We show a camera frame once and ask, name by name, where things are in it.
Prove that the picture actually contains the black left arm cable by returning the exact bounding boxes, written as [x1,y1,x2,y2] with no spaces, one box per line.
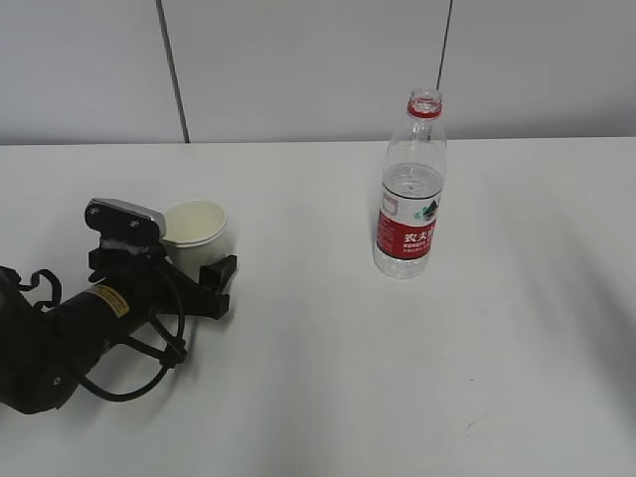
[18,252,189,401]

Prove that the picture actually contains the white paper cup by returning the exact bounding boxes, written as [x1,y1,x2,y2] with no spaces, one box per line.
[162,200,230,282]

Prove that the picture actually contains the clear water bottle red label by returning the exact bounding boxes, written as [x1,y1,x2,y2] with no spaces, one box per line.
[374,88,447,279]

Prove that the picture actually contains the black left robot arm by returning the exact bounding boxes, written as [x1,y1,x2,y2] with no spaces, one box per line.
[1,248,238,414]

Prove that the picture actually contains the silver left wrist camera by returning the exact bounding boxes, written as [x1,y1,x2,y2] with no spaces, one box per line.
[84,198,167,247]

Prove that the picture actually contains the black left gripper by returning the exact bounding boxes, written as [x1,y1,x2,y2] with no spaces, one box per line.
[53,249,238,359]

